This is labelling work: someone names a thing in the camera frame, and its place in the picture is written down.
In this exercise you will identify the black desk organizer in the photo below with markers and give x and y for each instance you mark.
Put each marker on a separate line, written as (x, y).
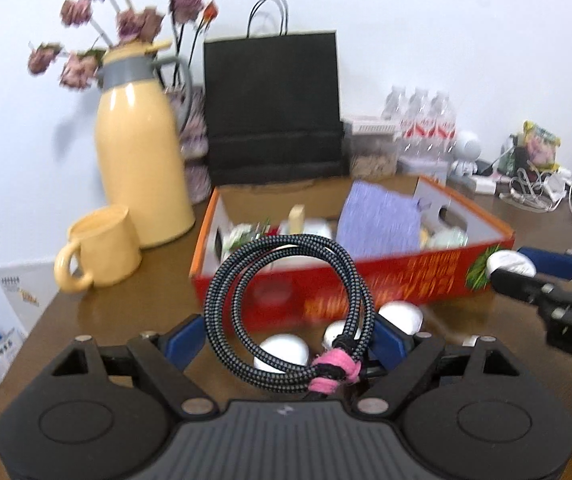
(514, 152)

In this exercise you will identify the dried rose bouquet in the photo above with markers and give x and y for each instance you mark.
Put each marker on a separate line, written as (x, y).
(135, 22)

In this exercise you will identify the yellow thermos jug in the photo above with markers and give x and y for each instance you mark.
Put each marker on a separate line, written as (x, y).
(135, 160)

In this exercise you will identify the red cardboard box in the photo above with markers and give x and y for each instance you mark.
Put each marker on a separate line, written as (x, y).
(416, 280)

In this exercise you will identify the small white bottle cap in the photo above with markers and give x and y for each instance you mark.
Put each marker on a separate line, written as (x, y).
(336, 335)

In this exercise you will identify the small wooden block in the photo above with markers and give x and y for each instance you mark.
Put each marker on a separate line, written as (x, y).
(297, 217)

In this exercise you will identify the yellow green snack packet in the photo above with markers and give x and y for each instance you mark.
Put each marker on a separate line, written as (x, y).
(541, 145)

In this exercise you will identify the yellow mug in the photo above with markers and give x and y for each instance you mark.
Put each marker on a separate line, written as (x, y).
(105, 245)

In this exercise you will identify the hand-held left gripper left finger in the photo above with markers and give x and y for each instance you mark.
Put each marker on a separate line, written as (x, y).
(185, 340)

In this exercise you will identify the iridescent bead bag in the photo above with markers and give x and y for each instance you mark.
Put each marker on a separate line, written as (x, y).
(446, 239)

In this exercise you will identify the white robot toy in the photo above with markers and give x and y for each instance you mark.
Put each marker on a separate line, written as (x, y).
(466, 147)

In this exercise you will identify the white charger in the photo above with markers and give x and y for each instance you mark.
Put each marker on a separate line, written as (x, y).
(483, 184)

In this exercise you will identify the white spiral calendar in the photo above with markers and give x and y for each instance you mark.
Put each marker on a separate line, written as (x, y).
(25, 295)

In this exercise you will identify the pink fuzzy vase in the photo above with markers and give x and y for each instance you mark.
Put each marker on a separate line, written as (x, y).
(195, 160)

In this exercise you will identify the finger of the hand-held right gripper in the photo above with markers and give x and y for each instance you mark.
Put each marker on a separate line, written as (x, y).
(551, 262)
(521, 285)

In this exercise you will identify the white plastic container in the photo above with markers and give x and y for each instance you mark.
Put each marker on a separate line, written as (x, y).
(316, 230)

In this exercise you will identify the clear seed container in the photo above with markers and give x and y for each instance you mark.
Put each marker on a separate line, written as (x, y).
(371, 160)

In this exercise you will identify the large white bottle cap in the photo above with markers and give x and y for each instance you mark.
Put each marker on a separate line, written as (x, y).
(283, 352)

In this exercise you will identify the purple knit pouch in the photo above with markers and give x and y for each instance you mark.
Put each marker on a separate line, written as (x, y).
(376, 220)

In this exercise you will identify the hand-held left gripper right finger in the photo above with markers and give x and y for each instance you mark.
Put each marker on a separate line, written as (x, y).
(393, 337)

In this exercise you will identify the pale printed tin box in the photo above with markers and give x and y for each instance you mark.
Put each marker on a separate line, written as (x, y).
(423, 167)

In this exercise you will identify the black paper bag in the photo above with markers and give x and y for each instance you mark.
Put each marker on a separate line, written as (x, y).
(271, 110)

